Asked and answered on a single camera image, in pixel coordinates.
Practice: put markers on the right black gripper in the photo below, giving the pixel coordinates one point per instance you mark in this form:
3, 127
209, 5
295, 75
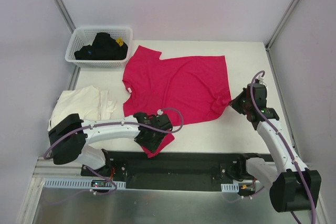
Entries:
239, 102

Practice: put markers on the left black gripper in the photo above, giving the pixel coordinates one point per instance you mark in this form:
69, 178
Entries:
151, 142

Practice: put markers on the pink t shirt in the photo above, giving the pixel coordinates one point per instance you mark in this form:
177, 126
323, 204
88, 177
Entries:
192, 89

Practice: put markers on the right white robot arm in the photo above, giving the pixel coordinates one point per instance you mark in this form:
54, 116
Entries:
292, 186

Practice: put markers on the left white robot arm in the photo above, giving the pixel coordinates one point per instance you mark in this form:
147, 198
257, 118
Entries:
71, 139

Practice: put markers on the white t shirt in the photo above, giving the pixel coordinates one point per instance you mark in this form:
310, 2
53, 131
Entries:
91, 103

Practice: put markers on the black t shirt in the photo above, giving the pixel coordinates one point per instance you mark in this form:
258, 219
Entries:
104, 47

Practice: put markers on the white plastic laundry basket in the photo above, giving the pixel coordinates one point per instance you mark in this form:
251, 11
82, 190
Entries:
85, 35

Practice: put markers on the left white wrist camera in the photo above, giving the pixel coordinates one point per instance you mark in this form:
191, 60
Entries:
260, 79

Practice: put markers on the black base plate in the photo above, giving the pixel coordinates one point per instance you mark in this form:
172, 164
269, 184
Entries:
180, 171

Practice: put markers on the right white cable duct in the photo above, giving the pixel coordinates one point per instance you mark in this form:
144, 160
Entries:
230, 188

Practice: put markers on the white cable duct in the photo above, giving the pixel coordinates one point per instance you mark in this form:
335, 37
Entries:
230, 188
67, 183

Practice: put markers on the left white cable duct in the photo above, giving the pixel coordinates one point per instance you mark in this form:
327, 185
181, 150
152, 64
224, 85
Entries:
67, 183

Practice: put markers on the right aluminium frame post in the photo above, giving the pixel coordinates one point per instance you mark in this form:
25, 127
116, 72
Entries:
284, 19

